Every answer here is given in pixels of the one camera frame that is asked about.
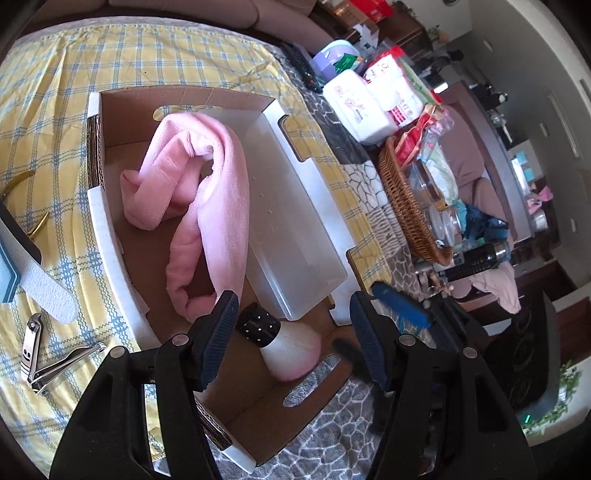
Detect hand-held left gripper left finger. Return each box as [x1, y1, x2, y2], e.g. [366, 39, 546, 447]
[48, 290, 241, 480]

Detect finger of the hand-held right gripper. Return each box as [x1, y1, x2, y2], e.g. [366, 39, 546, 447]
[372, 281, 490, 352]

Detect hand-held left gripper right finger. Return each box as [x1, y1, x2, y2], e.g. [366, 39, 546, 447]
[349, 292, 539, 480]

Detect black-handled powder brush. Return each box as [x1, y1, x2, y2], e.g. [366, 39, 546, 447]
[235, 302, 323, 381]

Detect pink towel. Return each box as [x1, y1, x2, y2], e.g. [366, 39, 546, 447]
[120, 113, 252, 324]

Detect silver nail clipper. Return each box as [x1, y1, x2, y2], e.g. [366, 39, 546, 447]
[21, 313, 106, 396]

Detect cardboard box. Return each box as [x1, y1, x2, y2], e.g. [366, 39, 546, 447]
[85, 85, 365, 474]

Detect green potted plant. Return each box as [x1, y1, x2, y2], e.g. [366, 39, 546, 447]
[526, 360, 583, 435]

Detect beige pink cloth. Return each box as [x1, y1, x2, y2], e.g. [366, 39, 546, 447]
[471, 263, 522, 315]

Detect wicker basket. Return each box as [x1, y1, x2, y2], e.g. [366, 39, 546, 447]
[379, 134, 455, 266]

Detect grey stone-pattern table cover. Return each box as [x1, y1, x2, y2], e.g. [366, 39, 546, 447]
[272, 46, 444, 480]

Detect blue cloth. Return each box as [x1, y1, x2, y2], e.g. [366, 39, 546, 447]
[464, 203, 509, 241]

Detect clear plastic container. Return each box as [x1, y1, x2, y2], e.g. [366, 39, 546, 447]
[185, 106, 348, 321]

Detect brown armchair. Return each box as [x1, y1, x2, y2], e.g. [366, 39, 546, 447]
[438, 104, 509, 222]

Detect red snack packets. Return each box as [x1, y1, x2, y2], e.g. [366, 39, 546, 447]
[394, 104, 455, 167]

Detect white nail file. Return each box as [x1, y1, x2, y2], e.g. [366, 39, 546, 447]
[0, 203, 78, 324]

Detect white wet wipes pack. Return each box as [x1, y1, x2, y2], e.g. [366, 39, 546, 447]
[322, 71, 399, 144]

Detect blue buffer block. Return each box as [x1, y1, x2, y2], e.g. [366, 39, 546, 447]
[0, 251, 21, 304]

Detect white red-print tissue pack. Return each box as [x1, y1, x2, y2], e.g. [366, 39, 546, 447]
[362, 51, 426, 127]

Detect gold cuticle nipper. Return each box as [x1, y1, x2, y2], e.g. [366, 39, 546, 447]
[0, 171, 51, 238]

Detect black remote control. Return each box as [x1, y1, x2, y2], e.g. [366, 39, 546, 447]
[279, 42, 324, 93]

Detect purple lidded container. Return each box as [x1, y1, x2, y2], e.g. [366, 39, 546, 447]
[311, 41, 358, 81]

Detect yellow plaid tablecloth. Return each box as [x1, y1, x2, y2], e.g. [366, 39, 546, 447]
[0, 23, 402, 476]

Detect dark wooden cabinet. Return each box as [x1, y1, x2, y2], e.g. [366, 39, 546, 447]
[392, 9, 430, 61]

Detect red box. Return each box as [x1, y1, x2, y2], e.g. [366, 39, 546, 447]
[348, 0, 389, 24]

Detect brown sofa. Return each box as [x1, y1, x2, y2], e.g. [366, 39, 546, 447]
[108, 0, 333, 47]

